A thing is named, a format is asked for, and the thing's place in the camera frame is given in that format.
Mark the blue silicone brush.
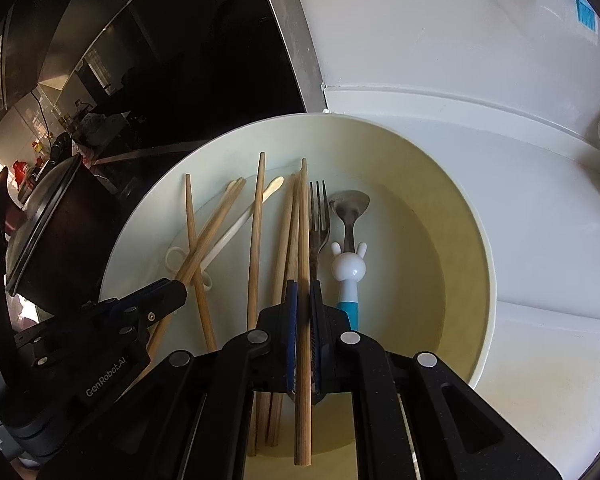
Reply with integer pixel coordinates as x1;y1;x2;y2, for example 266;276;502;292
574;0;598;33

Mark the dark brown pot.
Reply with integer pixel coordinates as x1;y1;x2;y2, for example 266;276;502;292
17;160;126;316

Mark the cream round basin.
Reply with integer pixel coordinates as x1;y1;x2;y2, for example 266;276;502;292
99;112;497;480

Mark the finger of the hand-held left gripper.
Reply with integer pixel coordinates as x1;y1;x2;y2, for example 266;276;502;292
114;280;188;311
82;296;187;342

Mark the metal pot lid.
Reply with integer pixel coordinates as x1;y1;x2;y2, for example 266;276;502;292
5;154;83;296

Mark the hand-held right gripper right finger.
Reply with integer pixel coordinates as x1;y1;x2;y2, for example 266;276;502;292
309;280;563;480

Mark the black range hood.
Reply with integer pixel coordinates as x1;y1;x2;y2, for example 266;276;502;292
0;0;261;111

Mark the metal fork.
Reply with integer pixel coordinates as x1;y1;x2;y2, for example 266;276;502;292
308;180;331;291

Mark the cluster of condiment bottles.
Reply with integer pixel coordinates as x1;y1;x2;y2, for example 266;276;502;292
10;102;146;186

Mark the metal spoon bunny teal handle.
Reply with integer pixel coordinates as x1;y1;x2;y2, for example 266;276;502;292
327;190;372;333

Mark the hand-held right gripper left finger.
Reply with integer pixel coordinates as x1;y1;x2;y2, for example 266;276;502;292
37;280;299;480

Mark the cream training chopsticks green frog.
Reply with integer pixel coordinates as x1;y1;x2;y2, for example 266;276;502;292
165;176;285;291

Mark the wooden chopstick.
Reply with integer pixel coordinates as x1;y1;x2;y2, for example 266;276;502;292
152;177;247;351
257;174;297;448
294;158;313;467
145;180;238;356
267;172;302;448
184;173;218;352

